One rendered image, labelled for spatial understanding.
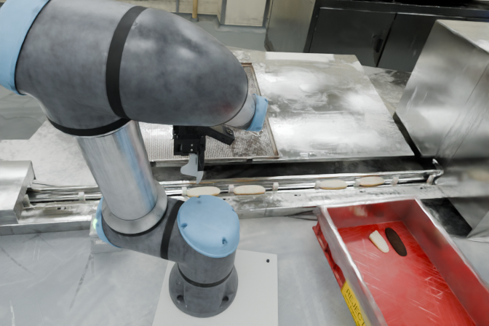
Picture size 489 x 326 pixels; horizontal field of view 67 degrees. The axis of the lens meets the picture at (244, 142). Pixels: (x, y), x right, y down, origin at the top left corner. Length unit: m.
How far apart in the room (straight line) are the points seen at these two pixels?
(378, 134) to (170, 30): 1.18
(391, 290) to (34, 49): 0.96
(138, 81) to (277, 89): 1.15
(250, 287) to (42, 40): 0.67
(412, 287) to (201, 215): 0.64
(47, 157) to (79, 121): 0.90
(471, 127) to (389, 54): 1.97
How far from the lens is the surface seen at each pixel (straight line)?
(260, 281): 0.90
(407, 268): 1.16
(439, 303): 1.14
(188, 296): 0.81
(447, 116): 1.37
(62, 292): 1.00
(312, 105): 1.46
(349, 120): 1.46
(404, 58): 3.29
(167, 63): 0.35
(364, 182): 1.29
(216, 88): 0.38
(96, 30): 0.37
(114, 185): 0.58
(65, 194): 1.16
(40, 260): 1.07
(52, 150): 1.36
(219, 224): 0.69
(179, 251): 0.71
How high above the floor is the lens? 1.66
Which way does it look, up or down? 38 degrees down
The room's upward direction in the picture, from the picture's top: 9 degrees clockwise
